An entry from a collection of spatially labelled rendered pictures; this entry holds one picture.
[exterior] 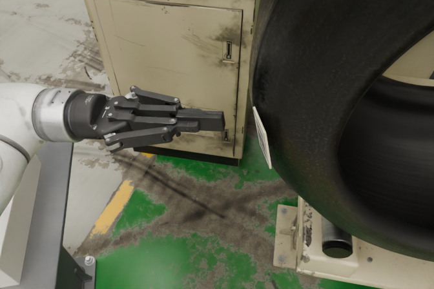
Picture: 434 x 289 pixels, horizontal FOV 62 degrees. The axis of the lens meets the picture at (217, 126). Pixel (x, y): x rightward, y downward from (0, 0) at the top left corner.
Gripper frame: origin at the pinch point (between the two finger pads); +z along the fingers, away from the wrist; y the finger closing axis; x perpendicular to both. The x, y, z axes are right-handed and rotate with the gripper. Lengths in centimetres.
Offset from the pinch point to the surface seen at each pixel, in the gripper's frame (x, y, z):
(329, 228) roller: 13.5, -8.9, 19.7
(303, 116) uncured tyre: -15.0, -12.4, 14.9
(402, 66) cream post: 10.1, 25.3, 33.8
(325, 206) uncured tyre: 0.7, -12.5, 18.0
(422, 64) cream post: 9.4, 25.3, 37.2
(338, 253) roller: 15.6, -11.8, 21.1
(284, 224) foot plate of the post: 104, 36, 10
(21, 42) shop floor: 80, 134, -164
